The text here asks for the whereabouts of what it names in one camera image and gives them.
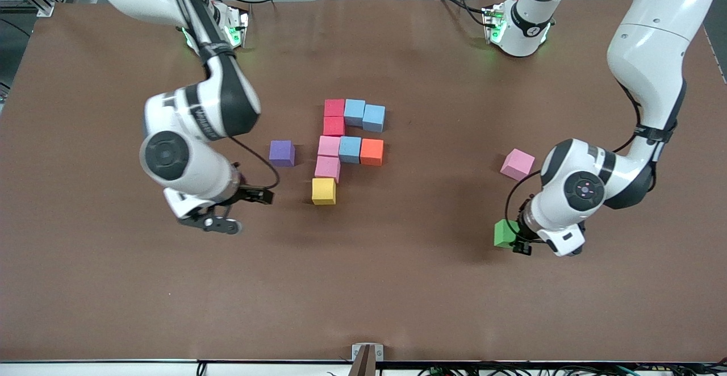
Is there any orange foam block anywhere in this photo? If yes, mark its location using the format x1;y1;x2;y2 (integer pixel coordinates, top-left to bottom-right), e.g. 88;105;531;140
360;139;385;167

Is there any white table edge strip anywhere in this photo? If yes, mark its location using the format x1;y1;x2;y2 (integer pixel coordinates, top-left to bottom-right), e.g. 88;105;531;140
0;359;727;376

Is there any yellow foam block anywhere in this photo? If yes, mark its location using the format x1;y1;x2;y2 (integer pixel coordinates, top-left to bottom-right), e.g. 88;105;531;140
311;177;337;206

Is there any pink foam block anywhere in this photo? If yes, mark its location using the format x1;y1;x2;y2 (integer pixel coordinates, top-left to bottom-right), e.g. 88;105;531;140
317;135;341;158
500;149;536;182
315;156;341;183

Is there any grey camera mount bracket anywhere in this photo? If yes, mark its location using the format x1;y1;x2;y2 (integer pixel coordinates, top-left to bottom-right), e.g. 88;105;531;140
351;343;385;376

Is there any green foam block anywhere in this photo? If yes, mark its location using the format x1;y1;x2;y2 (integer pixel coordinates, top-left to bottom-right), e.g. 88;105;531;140
494;219;519;249

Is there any blue foam block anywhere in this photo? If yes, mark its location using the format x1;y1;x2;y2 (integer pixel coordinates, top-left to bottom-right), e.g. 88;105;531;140
344;99;367;128
362;104;387;134
339;136;363;165

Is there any purple foam block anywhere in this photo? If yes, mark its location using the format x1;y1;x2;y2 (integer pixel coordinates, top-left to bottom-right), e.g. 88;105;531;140
269;140;296;168

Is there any brown table cover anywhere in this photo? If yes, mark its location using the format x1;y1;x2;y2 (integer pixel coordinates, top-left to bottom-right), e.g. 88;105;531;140
0;0;727;362

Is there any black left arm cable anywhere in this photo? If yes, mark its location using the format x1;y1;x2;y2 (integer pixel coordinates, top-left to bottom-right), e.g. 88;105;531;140
504;78;642;235

